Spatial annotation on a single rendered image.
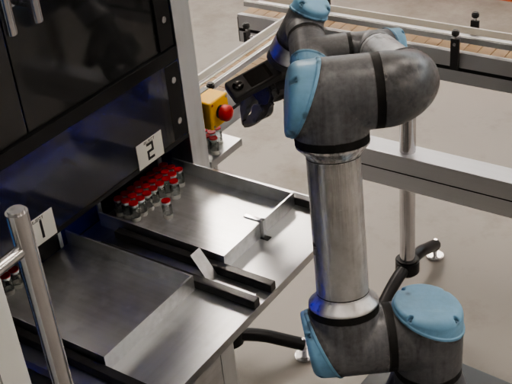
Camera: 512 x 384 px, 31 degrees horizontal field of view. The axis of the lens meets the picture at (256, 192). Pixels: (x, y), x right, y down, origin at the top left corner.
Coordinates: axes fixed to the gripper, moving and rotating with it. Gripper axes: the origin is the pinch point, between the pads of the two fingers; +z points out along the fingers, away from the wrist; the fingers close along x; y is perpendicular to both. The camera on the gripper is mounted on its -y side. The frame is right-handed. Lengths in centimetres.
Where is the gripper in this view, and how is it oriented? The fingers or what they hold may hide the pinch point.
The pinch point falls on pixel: (243, 123)
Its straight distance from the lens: 204.0
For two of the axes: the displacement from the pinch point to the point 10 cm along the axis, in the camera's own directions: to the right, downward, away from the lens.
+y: 7.4, -2.8, 6.1
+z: -3.6, 6.1, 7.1
